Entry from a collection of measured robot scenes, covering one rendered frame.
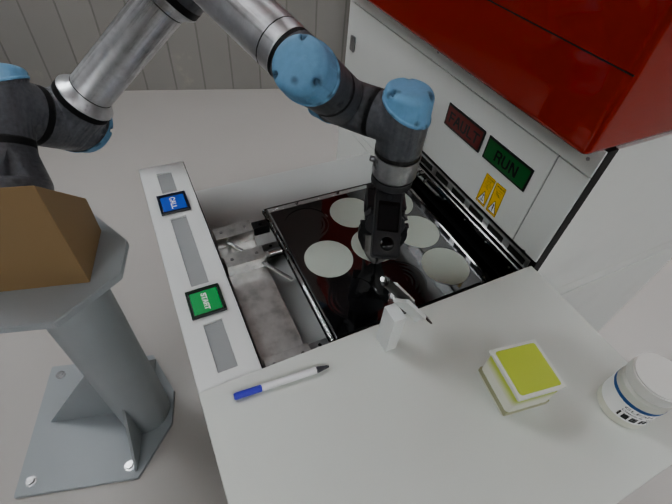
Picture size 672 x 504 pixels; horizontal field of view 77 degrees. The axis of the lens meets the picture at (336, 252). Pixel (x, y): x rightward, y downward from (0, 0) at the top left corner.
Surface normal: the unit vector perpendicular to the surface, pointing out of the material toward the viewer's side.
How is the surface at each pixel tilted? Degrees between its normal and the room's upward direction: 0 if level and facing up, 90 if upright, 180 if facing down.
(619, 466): 0
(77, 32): 90
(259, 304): 0
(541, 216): 90
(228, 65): 90
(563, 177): 90
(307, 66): 52
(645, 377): 0
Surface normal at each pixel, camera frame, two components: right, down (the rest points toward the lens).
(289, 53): -0.34, 0.08
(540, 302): 0.07, -0.67
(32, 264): 0.21, 0.73
